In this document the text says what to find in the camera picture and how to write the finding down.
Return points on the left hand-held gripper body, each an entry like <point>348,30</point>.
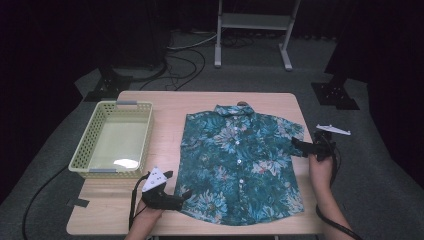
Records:
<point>160,200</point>

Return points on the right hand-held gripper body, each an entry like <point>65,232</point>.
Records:
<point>323,146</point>

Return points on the teal floral shirt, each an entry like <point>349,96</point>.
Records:
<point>236,166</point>

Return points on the person's left hand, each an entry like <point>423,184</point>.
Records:
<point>146,218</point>

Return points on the person's right hand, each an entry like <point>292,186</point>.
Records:
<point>320,176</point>

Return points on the pale yellow plastic basket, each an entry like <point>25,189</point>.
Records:
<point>116,143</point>

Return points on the black tape strip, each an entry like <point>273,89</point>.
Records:
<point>78,202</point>

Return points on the white metal stand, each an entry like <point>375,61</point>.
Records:
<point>253,20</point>

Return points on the black stand base plate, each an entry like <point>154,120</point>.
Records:
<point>333,95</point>
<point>110,85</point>

